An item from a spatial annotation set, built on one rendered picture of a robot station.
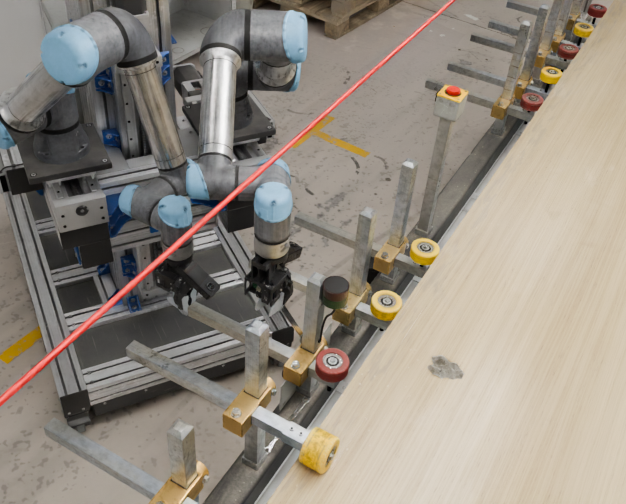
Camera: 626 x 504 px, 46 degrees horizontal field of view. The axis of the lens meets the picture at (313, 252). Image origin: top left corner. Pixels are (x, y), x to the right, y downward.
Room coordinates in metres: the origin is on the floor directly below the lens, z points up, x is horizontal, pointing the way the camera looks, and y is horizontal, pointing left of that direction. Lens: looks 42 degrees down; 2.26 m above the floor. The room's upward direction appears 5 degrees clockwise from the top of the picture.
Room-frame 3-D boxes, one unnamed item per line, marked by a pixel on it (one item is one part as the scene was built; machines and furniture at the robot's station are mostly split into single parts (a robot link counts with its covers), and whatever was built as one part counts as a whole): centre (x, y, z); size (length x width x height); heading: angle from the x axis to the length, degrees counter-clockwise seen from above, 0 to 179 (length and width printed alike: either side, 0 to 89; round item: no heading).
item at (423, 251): (1.58, -0.31, 0.85); 0.08 x 0.08 x 0.11
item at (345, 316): (1.42, -0.12, 0.83); 0.13 x 0.06 x 0.05; 153
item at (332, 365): (1.14, -0.07, 0.85); 0.08 x 0.08 x 0.11
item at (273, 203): (1.19, 0.09, 1.30); 0.09 x 0.08 x 0.11; 5
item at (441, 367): (1.15, -0.34, 0.91); 0.09 x 0.07 x 0.02; 57
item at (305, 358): (1.19, -0.01, 0.85); 0.13 x 0.06 x 0.05; 153
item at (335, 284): (1.19, -0.06, 1.00); 0.06 x 0.06 x 0.22; 63
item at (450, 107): (1.89, -0.36, 1.18); 0.07 x 0.07 x 0.08; 63
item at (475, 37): (3.01, -0.81, 0.83); 0.43 x 0.03 x 0.04; 63
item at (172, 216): (1.34, 0.33, 1.13); 0.09 x 0.08 x 0.11; 61
